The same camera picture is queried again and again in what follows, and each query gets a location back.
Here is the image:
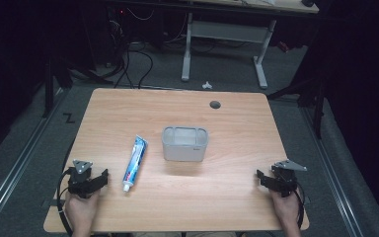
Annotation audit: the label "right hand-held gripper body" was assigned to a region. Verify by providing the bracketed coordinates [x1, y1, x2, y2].
[268, 159, 308, 198]

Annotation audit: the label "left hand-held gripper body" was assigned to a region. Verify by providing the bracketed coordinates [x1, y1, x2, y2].
[67, 159, 97, 199]

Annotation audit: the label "person's right hand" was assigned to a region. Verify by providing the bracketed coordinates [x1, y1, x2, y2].
[268, 188, 302, 228]

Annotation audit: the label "blue and white toothpaste tube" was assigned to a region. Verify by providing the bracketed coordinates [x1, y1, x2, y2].
[121, 134, 149, 194]

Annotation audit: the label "black metal stand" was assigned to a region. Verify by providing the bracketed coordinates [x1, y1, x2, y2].
[41, 53, 75, 119]
[266, 73, 328, 140]

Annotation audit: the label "grey divided storage box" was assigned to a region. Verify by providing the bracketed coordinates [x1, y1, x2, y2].
[161, 125, 209, 163]

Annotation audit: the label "small red floor object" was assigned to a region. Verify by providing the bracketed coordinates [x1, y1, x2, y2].
[276, 40, 291, 53]

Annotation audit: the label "dark computer tower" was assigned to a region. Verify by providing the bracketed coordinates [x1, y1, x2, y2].
[107, 5, 131, 65]

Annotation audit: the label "white-framed background desk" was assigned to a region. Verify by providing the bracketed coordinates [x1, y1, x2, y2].
[181, 0, 321, 91]

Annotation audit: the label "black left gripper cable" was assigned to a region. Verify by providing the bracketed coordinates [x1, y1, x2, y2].
[55, 167, 76, 237]

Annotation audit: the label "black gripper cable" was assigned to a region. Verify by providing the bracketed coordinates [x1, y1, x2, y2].
[55, 167, 76, 237]
[294, 188, 307, 230]

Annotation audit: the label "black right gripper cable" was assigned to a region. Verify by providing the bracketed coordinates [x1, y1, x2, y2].
[294, 188, 307, 230]

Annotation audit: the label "metal floor rail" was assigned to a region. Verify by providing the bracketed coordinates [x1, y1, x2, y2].
[299, 105, 365, 237]
[0, 88, 67, 229]

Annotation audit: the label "black floor cables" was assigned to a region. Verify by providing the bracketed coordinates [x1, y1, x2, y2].
[110, 42, 155, 90]

